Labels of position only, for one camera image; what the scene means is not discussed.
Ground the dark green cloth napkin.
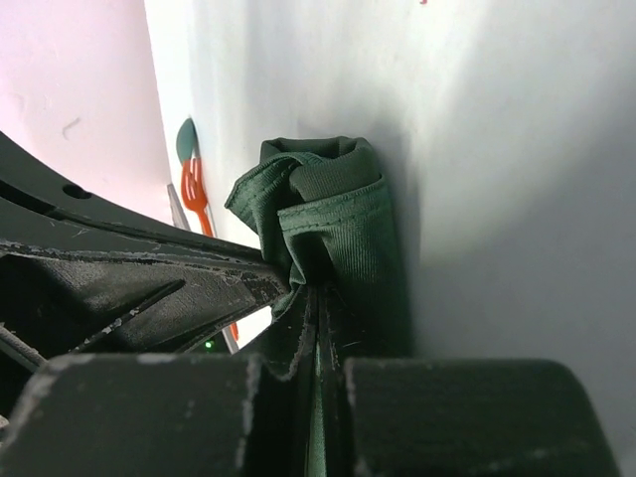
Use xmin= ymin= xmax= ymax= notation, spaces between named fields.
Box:
xmin=225 ymin=136 xmax=413 ymax=357

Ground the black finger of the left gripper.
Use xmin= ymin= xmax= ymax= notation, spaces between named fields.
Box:
xmin=1 ymin=134 xmax=260 ymax=261
xmin=1 ymin=240 xmax=288 ymax=358

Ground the teal plastic utensil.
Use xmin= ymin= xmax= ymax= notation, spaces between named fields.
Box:
xmin=176 ymin=117 xmax=200 ymax=164

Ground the orange plastic fork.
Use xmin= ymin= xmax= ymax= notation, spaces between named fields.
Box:
xmin=180 ymin=156 xmax=239 ymax=342

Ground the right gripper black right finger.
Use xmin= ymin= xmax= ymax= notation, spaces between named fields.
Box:
xmin=317 ymin=288 xmax=619 ymax=476

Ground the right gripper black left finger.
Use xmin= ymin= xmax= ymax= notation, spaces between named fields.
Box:
xmin=1 ymin=287 xmax=318 ymax=476

